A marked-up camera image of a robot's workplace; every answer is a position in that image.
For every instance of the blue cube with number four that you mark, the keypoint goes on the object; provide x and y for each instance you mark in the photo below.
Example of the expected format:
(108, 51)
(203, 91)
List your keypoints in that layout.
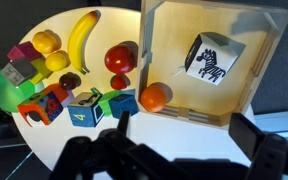
(82, 115)

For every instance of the yellow-green wooden block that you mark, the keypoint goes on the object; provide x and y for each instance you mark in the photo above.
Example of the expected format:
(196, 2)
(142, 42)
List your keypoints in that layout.
(43, 68)

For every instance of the dark purple plastic plum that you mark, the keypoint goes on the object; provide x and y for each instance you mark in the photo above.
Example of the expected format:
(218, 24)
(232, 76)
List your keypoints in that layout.
(67, 81)

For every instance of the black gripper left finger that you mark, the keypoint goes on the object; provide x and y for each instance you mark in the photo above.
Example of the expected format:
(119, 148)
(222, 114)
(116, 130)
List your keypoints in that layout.
(84, 156)

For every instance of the orange patterned soft cube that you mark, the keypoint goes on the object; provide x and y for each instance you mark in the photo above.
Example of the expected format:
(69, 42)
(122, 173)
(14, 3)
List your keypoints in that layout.
(44, 106)

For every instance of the green wooden block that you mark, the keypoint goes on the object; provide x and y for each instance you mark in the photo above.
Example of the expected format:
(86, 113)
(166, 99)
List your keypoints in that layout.
(104, 105)

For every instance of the orange-yellow plastic lemon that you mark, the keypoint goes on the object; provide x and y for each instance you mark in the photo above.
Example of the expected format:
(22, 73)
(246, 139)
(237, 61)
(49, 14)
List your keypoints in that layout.
(44, 41)

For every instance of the wooden tray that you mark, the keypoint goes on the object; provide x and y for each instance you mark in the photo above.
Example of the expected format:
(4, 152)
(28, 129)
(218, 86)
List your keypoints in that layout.
(170, 50)

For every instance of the magenta wooden block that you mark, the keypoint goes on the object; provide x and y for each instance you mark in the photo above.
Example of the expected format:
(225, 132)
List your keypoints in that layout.
(24, 51)

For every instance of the white cube with zebra print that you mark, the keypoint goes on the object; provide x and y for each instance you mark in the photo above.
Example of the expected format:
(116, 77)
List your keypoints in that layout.
(210, 63)

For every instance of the green plastic bowl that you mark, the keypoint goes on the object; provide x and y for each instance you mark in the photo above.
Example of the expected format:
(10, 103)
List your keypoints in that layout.
(0, 91)

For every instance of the yellow plastic banana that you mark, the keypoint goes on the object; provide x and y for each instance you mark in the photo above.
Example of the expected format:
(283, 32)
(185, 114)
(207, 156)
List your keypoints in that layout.
(79, 33)

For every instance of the small red plastic strawberry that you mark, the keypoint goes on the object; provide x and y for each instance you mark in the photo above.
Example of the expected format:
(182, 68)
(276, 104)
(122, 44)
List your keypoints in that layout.
(118, 82)

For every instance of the gray soft cube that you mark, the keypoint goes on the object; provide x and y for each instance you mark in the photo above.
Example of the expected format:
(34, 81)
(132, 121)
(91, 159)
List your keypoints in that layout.
(17, 70)

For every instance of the yellow plastic lemon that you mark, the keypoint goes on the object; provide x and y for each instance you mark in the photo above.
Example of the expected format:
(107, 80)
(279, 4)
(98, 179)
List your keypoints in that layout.
(55, 61)

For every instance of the red plastic apple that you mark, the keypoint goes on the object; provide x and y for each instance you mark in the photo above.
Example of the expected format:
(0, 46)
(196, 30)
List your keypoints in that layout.
(119, 60)

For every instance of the teal blue wooden block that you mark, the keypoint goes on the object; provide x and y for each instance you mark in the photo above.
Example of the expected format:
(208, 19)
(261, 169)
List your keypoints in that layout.
(122, 104)

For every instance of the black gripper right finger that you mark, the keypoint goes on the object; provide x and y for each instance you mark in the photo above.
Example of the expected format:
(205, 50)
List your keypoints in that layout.
(250, 136)

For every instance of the orange plastic fruit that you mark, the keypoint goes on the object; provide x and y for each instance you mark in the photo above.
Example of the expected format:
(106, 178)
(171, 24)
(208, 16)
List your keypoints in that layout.
(153, 99)

